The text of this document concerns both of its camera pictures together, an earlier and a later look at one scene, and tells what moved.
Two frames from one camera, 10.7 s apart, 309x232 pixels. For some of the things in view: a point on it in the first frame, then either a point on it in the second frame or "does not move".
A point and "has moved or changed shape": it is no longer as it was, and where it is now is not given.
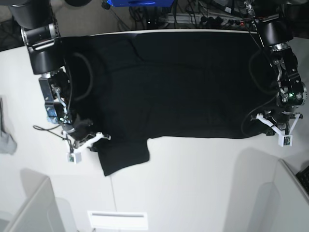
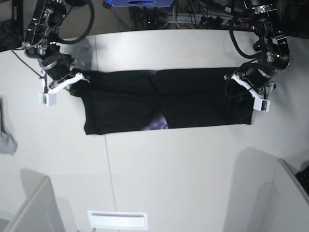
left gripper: x=81 y=137 → x=58 y=68
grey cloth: x=7 y=144 does not move
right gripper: x=281 y=122 → x=259 y=85
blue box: x=141 y=3 does not move
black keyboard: x=303 y=176 does not move
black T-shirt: x=127 y=88 has moved or changed shape
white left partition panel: x=39 y=211 does not move
